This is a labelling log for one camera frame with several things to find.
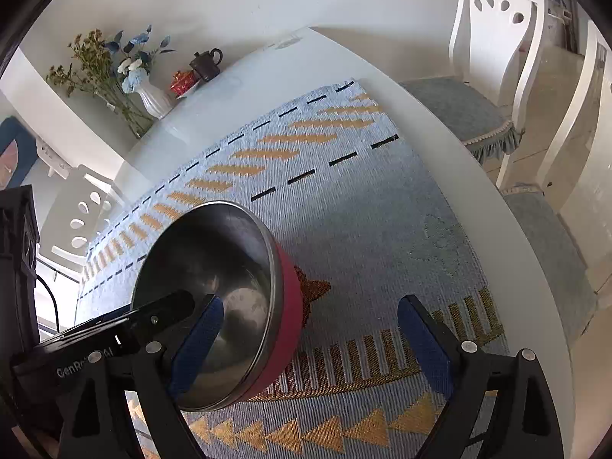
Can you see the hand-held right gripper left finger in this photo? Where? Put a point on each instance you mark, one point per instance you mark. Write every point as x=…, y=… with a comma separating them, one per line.
x=196, y=344

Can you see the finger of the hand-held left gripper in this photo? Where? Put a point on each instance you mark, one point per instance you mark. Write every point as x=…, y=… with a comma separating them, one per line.
x=162, y=311

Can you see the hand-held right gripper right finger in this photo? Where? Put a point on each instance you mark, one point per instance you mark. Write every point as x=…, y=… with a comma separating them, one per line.
x=425, y=344

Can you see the red steel bowl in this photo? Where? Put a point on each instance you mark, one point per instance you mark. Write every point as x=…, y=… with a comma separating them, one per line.
x=287, y=306

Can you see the white dining chair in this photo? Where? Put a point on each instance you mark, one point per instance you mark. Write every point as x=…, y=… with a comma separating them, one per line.
x=62, y=229
x=550, y=248
x=526, y=57

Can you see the blue printed panel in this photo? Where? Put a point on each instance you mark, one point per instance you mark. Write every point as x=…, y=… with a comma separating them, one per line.
x=14, y=153

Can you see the white carved furniture piece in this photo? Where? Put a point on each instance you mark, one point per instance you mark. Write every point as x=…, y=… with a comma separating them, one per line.
x=50, y=155

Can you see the blue patterned table mat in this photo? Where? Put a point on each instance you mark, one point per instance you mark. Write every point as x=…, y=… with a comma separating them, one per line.
x=358, y=210

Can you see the glass vase with dried stems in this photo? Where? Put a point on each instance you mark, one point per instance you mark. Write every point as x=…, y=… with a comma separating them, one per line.
x=136, y=125

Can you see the white ribbed vase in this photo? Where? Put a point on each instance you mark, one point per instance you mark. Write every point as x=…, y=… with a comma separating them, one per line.
x=153, y=100

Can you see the blue and white flowers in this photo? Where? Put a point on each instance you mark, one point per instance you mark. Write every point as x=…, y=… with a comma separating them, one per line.
x=131, y=81

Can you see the white saucer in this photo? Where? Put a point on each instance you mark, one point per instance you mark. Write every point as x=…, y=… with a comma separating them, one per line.
x=193, y=90

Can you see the red teacup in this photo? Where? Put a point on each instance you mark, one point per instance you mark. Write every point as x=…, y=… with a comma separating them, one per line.
x=184, y=83

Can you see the dark brown lidded mug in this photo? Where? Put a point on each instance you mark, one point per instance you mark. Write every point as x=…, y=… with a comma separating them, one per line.
x=205, y=67

